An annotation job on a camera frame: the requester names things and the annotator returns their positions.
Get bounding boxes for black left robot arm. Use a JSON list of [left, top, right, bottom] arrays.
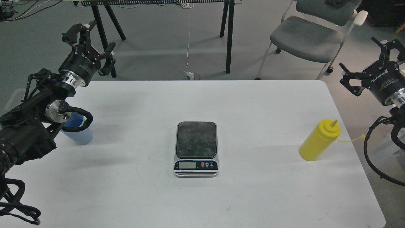
[[0, 20, 115, 225]]

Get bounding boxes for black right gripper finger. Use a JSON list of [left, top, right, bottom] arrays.
[[339, 62, 369, 97], [371, 37, 405, 64]]

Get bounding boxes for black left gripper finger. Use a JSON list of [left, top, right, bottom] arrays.
[[97, 43, 116, 76], [62, 21, 97, 51]]

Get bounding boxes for digital kitchen scale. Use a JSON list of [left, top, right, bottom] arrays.
[[173, 121, 219, 177]]

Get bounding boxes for yellow squeeze bottle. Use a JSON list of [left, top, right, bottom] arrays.
[[298, 119, 366, 161]]

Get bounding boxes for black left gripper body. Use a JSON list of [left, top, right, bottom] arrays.
[[59, 44, 100, 87]]

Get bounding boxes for black trestle table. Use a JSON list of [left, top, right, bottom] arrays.
[[76, 0, 235, 80]]

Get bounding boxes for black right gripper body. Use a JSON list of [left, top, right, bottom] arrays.
[[364, 61, 405, 106]]

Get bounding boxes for blue ribbed plastic cup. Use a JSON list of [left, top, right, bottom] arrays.
[[62, 112, 93, 145]]

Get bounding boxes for grey office chair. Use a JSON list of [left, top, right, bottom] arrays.
[[270, 0, 368, 79]]

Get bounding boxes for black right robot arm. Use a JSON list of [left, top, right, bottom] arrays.
[[339, 37, 405, 186]]

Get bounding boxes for white power adapter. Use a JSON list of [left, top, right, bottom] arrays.
[[186, 72, 202, 80]]

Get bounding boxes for white hanging cable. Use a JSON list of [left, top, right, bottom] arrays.
[[183, 3, 191, 73]]

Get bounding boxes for cables on floor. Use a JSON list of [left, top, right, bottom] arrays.
[[0, 0, 53, 22]]

